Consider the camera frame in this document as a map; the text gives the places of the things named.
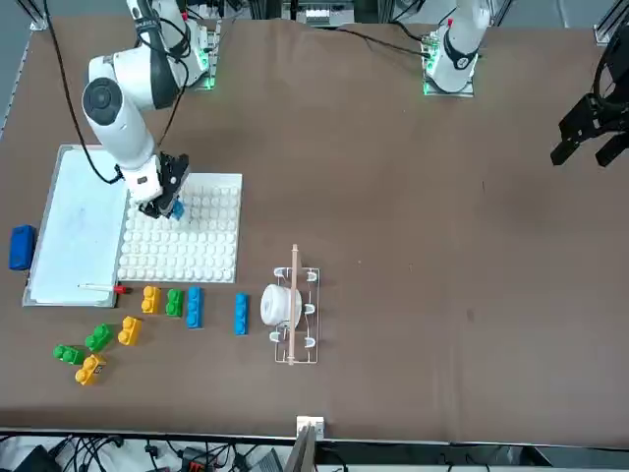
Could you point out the aluminium frame profile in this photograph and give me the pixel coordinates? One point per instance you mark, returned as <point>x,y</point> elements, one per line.
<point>607,24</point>
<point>39,17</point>

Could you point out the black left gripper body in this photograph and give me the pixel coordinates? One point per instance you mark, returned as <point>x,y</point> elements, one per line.
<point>614,115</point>

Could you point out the white pen red cap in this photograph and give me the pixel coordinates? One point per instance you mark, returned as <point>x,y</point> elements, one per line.
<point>96,286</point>

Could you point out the silver framed whiteboard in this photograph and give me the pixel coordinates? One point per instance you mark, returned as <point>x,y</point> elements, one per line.
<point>78,236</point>

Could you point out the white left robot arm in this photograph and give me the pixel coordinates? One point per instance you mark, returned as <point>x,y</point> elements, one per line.
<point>459,49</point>

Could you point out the wooden rod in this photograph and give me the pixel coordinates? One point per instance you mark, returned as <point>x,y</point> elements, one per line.
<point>294,260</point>

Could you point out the white studded baseplate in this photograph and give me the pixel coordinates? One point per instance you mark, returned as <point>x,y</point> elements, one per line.
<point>196,241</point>

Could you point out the yellow two-stud block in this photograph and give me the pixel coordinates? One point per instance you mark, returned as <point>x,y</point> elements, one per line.
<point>151,301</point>
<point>88,371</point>
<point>130,332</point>

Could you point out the aluminium camera post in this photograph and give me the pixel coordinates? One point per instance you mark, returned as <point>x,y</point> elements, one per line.
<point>304,447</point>

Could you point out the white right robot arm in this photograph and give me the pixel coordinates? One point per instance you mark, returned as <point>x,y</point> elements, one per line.
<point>118,123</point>

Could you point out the blue whiteboard eraser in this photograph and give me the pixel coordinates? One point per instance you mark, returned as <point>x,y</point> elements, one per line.
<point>22,248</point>

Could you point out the black power adapter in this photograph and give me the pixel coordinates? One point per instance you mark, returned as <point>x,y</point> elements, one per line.
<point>34,459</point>

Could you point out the white cup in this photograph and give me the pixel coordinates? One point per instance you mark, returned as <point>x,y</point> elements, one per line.
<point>275,306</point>

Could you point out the green two-stud block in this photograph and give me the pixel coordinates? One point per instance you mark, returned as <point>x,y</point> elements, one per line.
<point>174,303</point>
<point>69,354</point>
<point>99,338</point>

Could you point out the red black power device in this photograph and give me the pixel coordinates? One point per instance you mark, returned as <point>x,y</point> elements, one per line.
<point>192,463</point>

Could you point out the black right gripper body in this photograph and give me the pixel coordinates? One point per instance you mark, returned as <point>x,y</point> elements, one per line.
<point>173,174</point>

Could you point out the grey power strip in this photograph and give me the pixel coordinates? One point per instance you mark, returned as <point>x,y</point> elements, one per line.
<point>317,16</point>

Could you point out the blue three-stud block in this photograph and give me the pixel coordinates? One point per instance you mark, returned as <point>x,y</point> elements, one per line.
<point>179,210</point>
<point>195,309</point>
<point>242,315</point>

